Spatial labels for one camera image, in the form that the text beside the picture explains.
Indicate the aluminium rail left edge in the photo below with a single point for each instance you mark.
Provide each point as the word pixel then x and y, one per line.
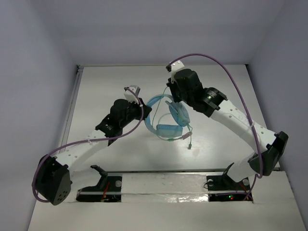
pixel 70 108

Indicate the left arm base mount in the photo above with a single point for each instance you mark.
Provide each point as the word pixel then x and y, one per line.
pixel 107 189

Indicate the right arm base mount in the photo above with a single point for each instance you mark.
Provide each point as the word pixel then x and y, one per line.
pixel 223 189

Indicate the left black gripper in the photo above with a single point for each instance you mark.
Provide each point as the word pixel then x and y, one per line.
pixel 144 110

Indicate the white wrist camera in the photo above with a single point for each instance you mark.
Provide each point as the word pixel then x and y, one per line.
pixel 174 67
pixel 131 93

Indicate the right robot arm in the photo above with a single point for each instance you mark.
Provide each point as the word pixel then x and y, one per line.
pixel 267 145

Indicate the white foam front block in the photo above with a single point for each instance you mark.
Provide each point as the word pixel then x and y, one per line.
pixel 163 188

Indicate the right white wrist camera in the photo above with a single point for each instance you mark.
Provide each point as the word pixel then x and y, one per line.
pixel 174 67

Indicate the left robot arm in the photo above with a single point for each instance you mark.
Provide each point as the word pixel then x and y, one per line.
pixel 52 179

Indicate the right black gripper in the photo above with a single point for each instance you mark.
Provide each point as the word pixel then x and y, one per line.
pixel 173 86

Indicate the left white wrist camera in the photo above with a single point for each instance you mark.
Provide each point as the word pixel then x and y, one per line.
pixel 131 93

